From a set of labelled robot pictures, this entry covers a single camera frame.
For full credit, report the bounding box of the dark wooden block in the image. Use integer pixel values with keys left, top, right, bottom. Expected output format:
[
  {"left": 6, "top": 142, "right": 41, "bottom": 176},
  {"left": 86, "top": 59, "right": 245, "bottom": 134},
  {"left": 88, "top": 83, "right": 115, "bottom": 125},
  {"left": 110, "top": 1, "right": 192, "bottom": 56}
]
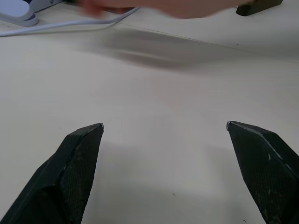
[{"left": 235, "top": 0, "right": 284, "bottom": 17}]

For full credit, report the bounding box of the white power cable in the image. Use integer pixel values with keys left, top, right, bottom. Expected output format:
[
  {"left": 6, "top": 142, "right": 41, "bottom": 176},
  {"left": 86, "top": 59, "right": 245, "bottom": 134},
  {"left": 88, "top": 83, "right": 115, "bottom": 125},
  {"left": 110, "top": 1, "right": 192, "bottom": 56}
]
[{"left": 0, "top": 6, "right": 142, "bottom": 37}]

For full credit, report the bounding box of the person's bare hand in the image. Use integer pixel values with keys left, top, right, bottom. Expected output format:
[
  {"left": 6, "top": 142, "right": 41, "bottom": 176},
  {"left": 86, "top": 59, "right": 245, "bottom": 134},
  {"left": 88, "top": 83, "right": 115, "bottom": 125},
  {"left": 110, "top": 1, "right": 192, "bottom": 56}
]
[{"left": 78, "top": 0, "right": 252, "bottom": 19}]

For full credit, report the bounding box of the white plastic device base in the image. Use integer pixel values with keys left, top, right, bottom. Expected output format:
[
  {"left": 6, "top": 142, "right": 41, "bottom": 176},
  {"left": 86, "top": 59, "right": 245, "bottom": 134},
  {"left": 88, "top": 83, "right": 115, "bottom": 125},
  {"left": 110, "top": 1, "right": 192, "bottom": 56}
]
[{"left": 0, "top": 0, "right": 40, "bottom": 27}]

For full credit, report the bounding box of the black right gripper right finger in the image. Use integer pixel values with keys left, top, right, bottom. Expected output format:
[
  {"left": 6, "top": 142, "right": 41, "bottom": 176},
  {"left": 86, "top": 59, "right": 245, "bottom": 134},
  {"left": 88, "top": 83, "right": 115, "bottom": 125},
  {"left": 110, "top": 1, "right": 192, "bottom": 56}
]
[{"left": 226, "top": 120, "right": 299, "bottom": 224}]

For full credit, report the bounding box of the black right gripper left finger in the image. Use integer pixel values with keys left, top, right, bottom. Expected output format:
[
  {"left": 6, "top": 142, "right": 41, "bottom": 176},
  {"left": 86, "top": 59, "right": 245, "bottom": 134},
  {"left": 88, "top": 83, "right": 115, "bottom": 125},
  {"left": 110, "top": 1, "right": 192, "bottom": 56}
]
[{"left": 0, "top": 123, "right": 105, "bottom": 224}]

